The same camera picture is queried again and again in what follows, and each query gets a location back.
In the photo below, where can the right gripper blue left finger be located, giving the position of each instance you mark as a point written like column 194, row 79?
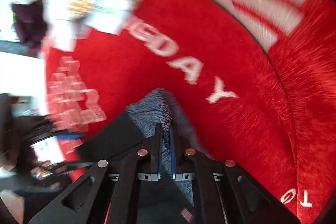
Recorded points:
column 156, row 152

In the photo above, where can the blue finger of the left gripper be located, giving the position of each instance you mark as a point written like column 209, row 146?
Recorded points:
column 70, row 136

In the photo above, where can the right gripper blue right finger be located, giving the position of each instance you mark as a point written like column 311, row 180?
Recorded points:
column 175, row 152

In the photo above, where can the black pants with blue trim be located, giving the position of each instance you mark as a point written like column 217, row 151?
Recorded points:
column 137, row 123

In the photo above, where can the red wedding bed blanket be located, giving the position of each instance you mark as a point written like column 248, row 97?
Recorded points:
column 271, row 111

